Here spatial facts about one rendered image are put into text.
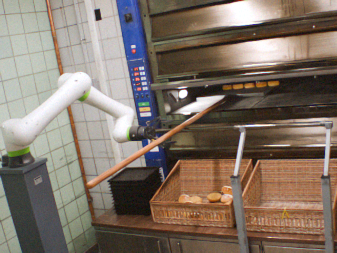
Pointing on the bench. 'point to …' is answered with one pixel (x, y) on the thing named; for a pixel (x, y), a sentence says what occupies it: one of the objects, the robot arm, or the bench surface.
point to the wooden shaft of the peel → (149, 146)
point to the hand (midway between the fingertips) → (171, 132)
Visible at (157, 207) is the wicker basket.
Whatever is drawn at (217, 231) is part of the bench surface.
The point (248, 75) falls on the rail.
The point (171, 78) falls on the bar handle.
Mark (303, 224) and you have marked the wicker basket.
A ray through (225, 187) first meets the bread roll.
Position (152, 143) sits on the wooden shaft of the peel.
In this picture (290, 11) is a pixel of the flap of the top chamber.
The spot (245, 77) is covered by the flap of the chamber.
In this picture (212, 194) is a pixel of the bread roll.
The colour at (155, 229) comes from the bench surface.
